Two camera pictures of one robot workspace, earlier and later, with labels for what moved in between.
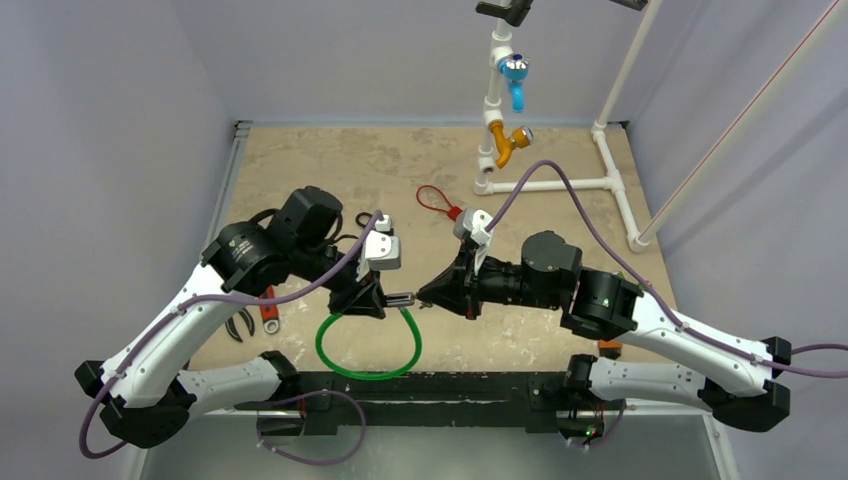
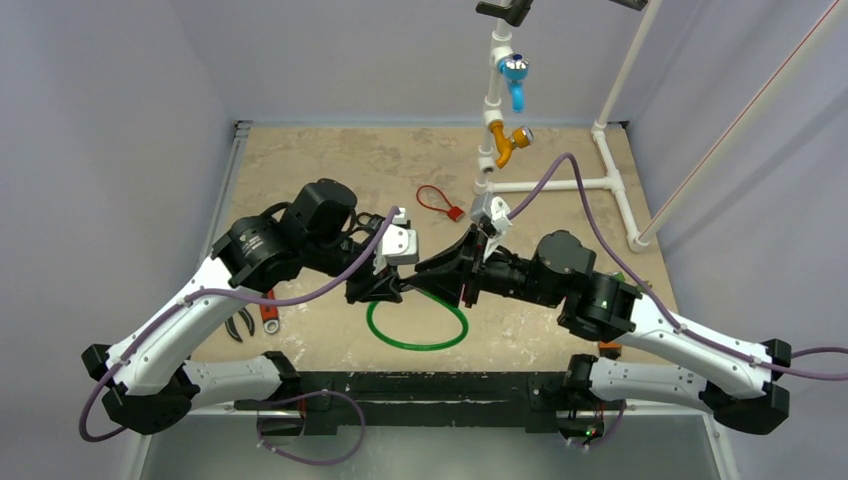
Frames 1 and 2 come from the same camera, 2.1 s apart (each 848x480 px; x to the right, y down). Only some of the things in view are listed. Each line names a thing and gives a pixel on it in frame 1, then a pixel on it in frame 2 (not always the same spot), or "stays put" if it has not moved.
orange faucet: x=519 y=138 stays put
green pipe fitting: x=622 y=276 stays put
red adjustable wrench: x=270 y=312 stays put
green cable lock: x=319 y=347 → x=410 y=347
